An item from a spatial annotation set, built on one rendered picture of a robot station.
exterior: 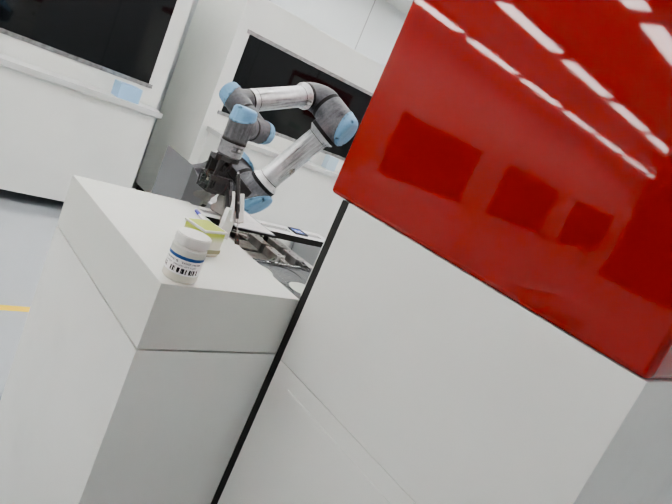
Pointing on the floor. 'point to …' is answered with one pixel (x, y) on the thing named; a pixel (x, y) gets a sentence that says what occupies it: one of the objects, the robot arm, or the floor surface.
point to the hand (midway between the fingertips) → (211, 217)
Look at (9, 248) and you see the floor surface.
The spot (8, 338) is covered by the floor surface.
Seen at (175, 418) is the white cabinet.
